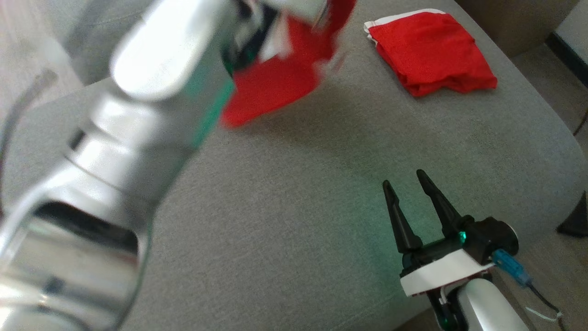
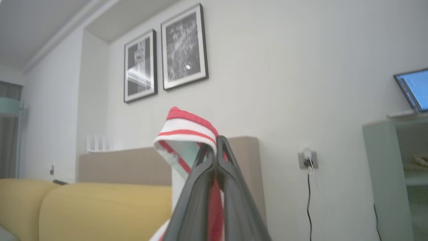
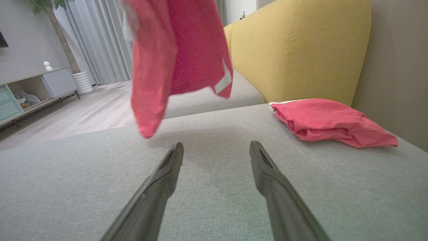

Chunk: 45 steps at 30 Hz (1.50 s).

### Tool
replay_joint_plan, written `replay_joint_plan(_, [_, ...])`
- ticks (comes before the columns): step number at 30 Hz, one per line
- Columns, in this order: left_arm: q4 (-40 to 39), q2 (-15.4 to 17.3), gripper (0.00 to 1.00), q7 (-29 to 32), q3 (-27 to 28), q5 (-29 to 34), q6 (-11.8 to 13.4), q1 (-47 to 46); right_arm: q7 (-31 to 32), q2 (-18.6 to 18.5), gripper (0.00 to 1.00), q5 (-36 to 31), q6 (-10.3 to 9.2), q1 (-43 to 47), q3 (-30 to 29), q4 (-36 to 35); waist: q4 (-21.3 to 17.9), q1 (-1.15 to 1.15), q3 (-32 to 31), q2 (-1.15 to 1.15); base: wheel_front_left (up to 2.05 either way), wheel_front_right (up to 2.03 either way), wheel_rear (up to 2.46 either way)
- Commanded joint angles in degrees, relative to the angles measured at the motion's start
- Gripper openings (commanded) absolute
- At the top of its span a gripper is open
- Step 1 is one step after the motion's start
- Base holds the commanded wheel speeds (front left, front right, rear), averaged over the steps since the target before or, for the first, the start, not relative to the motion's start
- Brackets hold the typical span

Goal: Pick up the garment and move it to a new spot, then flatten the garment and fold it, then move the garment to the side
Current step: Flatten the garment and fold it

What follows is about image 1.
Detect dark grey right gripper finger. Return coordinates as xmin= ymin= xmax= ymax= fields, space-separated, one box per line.
xmin=416 ymin=169 xmax=465 ymax=237
xmin=382 ymin=180 xmax=424 ymax=254

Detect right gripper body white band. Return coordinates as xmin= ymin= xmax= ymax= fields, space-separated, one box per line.
xmin=400 ymin=216 xmax=495 ymax=297

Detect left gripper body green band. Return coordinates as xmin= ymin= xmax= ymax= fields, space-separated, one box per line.
xmin=186 ymin=0 xmax=281 ymax=148

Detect red jersey with black number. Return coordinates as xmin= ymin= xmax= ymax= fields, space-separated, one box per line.
xmin=220 ymin=0 xmax=359 ymax=128

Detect grey fabric sofa ottoman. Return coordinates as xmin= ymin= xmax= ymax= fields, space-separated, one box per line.
xmin=0 ymin=0 xmax=588 ymax=331

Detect black angular object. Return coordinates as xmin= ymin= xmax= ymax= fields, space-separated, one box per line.
xmin=555 ymin=191 xmax=588 ymax=238

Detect red shorts with white stripe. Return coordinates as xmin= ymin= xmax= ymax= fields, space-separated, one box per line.
xmin=364 ymin=8 xmax=498 ymax=98

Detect brown partition panel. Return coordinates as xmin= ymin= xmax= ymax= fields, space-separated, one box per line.
xmin=455 ymin=0 xmax=580 ymax=58

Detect pale board with black edge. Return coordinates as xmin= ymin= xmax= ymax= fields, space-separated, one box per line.
xmin=546 ymin=7 xmax=588 ymax=88

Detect black cable with blue connector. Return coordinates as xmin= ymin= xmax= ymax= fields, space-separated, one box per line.
xmin=491 ymin=248 xmax=565 ymax=325

